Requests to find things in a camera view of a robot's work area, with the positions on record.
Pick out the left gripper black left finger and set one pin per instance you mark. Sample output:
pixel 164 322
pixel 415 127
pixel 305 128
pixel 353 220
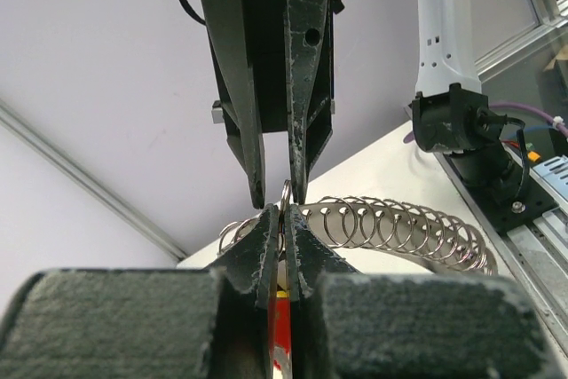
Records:
pixel 214 322

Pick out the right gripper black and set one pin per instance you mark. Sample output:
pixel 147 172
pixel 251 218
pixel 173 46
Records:
pixel 299 35

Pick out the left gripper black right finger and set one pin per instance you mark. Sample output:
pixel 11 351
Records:
pixel 347 324

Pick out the red key tag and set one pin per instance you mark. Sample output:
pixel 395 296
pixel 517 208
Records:
pixel 282 333

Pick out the metal keyring holder with rings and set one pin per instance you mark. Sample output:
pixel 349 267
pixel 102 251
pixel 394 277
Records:
pixel 377 232

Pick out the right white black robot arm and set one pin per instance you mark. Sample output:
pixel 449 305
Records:
pixel 450 113

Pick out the aluminium mounting rail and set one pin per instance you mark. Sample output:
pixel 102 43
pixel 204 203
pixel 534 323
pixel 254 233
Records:
pixel 530 237

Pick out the left aluminium frame post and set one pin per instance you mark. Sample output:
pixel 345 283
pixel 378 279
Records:
pixel 60 159

